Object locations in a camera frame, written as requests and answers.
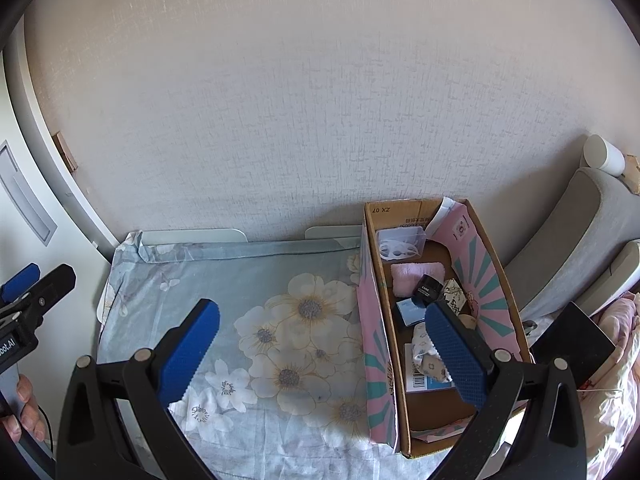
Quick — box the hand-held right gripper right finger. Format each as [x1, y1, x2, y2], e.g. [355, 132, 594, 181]
[424, 300, 588, 480]

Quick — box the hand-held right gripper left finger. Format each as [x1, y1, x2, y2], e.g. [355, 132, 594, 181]
[55, 298, 221, 480]

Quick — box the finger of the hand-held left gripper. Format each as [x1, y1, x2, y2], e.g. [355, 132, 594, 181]
[0, 262, 41, 302]
[0, 265, 77, 333]

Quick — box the floral white sock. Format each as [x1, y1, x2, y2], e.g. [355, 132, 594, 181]
[411, 322, 453, 378]

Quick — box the blue box with barcode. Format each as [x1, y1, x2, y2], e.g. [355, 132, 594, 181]
[404, 342, 458, 395]

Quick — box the small black jar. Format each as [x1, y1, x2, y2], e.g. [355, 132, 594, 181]
[412, 274, 448, 308]

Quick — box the pink patterned cardboard box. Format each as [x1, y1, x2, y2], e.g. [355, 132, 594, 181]
[356, 198, 538, 458]

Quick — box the clear plastic floss pick box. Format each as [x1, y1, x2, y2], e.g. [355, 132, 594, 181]
[376, 226, 427, 262]

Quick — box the person's left hand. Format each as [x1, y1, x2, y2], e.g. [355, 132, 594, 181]
[0, 375, 47, 443]

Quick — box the small light blue box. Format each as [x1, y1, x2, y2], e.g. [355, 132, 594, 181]
[395, 297, 428, 328]

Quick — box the floral blue tablecloth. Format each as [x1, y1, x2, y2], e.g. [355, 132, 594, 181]
[95, 232, 401, 480]

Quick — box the white door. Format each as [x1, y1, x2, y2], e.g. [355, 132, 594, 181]
[0, 55, 108, 321]

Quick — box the pink folded towel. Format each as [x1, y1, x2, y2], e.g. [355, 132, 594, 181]
[390, 261, 446, 297]

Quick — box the black notebook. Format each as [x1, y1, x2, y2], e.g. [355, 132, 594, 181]
[530, 301, 617, 391]

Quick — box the small wooden block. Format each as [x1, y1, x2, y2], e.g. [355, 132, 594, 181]
[52, 131, 80, 172]

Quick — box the grey headboard cushion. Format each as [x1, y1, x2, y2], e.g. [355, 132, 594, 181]
[502, 167, 636, 311]
[575, 240, 640, 318]

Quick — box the pink blanket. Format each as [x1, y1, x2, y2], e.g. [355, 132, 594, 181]
[575, 295, 640, 480]

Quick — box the white cylindrical cup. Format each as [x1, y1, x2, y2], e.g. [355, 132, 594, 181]
[582, 134, 626, 177]

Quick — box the wooden furniture corner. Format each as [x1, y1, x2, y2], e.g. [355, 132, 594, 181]
[622, 155, 640, 196]

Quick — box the white door frame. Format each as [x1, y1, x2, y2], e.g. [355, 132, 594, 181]
[0, 25, 118, 263]

